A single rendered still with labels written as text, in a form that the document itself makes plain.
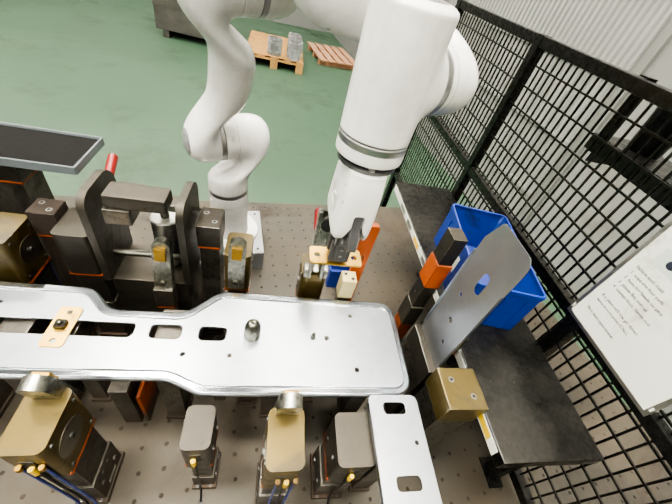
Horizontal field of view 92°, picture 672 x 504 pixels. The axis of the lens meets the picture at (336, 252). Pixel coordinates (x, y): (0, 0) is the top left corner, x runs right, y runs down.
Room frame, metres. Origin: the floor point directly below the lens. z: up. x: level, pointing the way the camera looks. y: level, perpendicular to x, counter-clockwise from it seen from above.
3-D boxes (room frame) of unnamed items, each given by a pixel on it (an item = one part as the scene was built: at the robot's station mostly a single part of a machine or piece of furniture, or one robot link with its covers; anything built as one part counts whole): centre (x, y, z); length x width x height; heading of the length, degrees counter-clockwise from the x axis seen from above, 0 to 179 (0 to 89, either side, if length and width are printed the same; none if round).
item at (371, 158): (0.38, 0.00, 1.44); 0.09 x 0.08 x 0.03; 17
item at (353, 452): (0.21, -0.13, 0.84); 0.12 x 0.07 x 0.28; 16
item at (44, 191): (0.51, 0.76, 0.92); 0.10 x 0.08 x 0.45; 106
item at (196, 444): (0.15, 0.13, 0.84); 0.10 x 0.05 x 0.29; 16
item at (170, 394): (0.30, 0.27, 0.84); 0.12 x 0.05 x 0.29; 16
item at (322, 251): (0.38, 0.00, 1.25); 0.08 x 0.04 x 0.01; 107
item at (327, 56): (6.85, 1.14, 0.05); 1.13 x 0.78 x 0.10; 25
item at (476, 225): (0.68, -0.37, 1.09); 0.30 x 0.17 x 0.13; 7
